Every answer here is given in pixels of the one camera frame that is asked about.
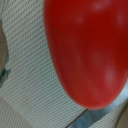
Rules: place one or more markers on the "gripper finger with beige pad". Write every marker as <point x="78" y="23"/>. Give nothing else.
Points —
<point x="4" y="56"/>

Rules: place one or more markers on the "red toy tomato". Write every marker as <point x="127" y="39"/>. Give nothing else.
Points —
<point x="88" y="43"/>

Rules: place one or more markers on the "woven beige placemat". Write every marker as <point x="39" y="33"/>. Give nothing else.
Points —
<point x="31" y="96"/>

